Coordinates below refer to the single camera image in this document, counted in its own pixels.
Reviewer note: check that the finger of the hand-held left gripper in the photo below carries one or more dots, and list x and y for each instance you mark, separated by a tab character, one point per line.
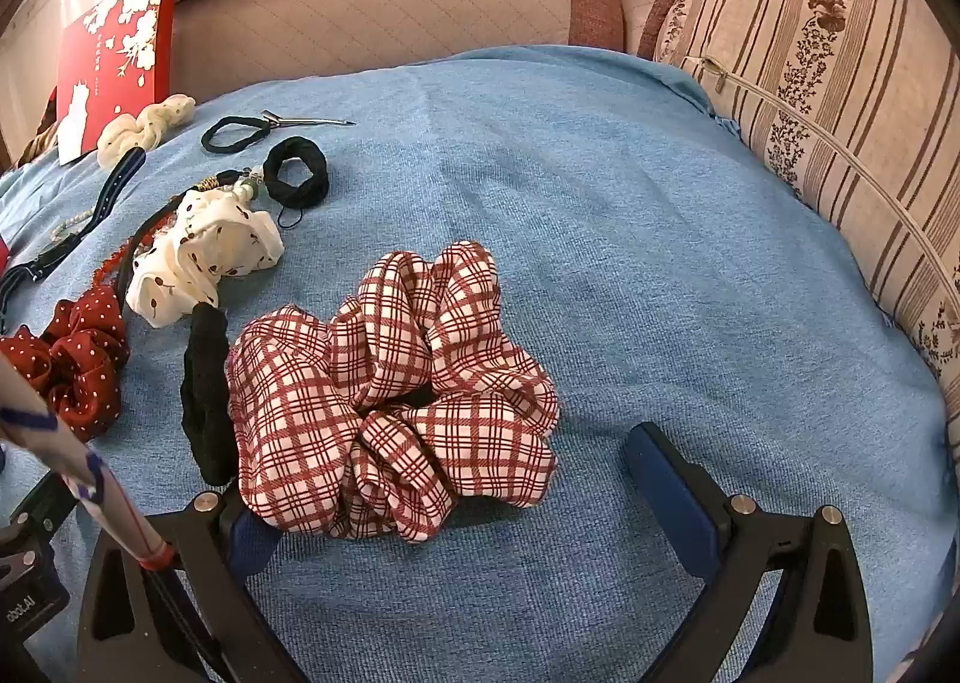
34	510

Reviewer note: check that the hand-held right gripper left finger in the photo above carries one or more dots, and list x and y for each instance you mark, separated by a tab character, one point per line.
251	549

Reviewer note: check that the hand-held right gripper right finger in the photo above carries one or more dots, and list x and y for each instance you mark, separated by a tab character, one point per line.
667	495

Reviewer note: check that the red plaid scrunchie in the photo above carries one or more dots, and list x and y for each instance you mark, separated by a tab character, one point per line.
300	413

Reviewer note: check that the red polka dot scrunchie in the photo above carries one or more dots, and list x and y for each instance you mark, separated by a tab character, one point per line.
82	368

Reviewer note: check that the black knit scrunchie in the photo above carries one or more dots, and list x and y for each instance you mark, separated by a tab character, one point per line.
206	390

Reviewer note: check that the white cherry print scrunchie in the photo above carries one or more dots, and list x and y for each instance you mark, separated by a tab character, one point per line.
217	248

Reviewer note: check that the red beaded hair clip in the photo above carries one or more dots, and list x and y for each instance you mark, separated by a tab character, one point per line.
109	269

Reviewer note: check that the blue blanket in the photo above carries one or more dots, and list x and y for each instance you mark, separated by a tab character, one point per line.
600	240

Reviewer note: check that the small black scrunchie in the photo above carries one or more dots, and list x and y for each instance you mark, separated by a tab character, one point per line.
315	182

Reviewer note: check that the tan satin cloth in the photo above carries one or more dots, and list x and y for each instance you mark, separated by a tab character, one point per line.
41	135

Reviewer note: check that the cream scrunchie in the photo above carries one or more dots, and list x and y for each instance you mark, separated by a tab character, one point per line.
127	131

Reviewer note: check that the metal hair clip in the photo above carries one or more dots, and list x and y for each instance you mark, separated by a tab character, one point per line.
300	119

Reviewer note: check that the striped floral cushion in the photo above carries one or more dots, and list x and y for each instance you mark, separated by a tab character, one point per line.
825	90

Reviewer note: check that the red floral box lid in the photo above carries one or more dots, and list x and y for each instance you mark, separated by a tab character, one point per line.
105	68

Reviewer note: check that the pink quilted sofa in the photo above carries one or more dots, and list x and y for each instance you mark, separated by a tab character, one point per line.
375	11

